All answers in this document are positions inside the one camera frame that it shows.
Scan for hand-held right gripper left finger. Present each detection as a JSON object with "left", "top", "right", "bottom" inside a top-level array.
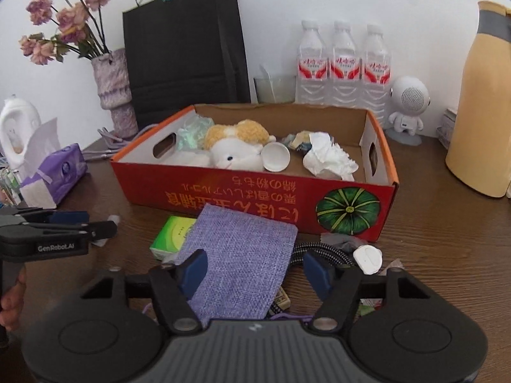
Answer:
[{"left": 80, "top": 248, "right": 208, "bottom": 334}]

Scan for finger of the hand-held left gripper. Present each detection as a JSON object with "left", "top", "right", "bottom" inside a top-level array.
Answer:
[
  {"left": 20, "top": 220, "right": 118, "bottom": 245},
  {"left": 8, "top": 207, "right": 90, "bottom": 227}
]

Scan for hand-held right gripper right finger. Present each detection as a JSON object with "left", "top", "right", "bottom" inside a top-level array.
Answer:
[{"left": 302, "top": 249, "right": 432, "bottom": 334}]

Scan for black braided cable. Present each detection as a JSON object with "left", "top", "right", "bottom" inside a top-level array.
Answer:
[{"left": 267, "top": 241, "right": 357, "bottom": 317}]

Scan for small green box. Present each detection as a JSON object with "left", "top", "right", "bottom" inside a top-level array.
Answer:
[{"left": 149, "top": 215, "right": 197, "bottom": 261}]

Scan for purple cloth pouch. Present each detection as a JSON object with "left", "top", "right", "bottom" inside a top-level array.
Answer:
[{"left": 176, "top": 203, "right": 299, "bottom": 327}]

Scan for white charger plug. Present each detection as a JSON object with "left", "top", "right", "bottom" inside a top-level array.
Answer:
[{"left": 353, "top": 245, "right": 384, "bottom": 275}]

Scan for red cardboard box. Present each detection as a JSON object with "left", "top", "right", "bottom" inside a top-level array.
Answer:
[{"left": 111, "top": 104, "right": 399, "bottom": 243}]

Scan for white tissue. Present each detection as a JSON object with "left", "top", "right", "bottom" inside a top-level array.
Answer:
[{"left": 302, "top": 131, "right": 359, "bottom": 181}]

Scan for white round lid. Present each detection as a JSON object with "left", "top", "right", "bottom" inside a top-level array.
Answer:
[{"left": 261, "top": 142, "right": 291, "bottom": 173}]

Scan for white and yellow plush toy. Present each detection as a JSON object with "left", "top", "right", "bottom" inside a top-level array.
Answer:
[{"left": 204, "top": 120, "right": 277, "bottom": 171}]

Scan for blue swirl print tissue pack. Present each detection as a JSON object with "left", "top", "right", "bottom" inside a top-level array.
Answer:
[{"left": 281, "top": 130, "right": 316, "bottom": 154}]

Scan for green plastic bag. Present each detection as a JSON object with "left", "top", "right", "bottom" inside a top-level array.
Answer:
[{"left": 164, "top": 115, "right": 216, "bottom": 166}]

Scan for person's left hand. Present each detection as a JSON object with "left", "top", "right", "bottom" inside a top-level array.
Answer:
[{"left": 0, "top": 265, "right": 28, "bottom": 332}]

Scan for clear plastic wrapper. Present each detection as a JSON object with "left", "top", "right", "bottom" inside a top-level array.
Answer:
[{"left": 319, "top": 231, "right": 369, "bottom": 253}]

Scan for purple tissue pack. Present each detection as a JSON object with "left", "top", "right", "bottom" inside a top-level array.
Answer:
[{"left": 19, "top": 117, "right": 88, "bottom": 210}]

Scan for white detergent bottle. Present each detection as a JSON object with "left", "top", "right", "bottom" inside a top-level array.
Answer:
[{"left": 0, "top": 95, "right": 41, "bottom": 176}]

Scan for mottled purple vase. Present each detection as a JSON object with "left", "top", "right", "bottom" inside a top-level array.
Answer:
[{"left": 91, "top": 48, "right": 140, "bottom": 139}]

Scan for clear glass cup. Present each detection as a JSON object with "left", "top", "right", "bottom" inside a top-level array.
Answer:
[{"left": 254, "top": 75, "right": 297, "bottom": 104}]

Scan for dried pink roses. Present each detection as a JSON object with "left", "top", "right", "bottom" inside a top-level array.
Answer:
[{"left": 19, "top": 0, "right": 111, "bottom": 65}]

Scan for white robot speaker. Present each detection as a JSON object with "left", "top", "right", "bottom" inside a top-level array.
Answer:
[{"left": 387, "top": 76, "right": 430, "bottom": 146}]

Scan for white spoon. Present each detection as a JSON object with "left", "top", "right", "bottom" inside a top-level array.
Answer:
[{"left": 259, "top": 64, "right": 277, "bottom": 101}]

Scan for black paper bag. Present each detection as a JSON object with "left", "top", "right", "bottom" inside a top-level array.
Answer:
[{"left": 122, "top": 0, "right": 251, "bottom": 128}]

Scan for yellow thermos jug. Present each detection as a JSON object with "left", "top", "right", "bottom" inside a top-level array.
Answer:
[{"left": 445, "top": 1, "right": 511, "bottom": 199}]

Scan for grey cable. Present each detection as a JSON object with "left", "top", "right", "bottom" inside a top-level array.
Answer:
[{"left": 82, "top": 125, "right": 141, "bottom": 162}]

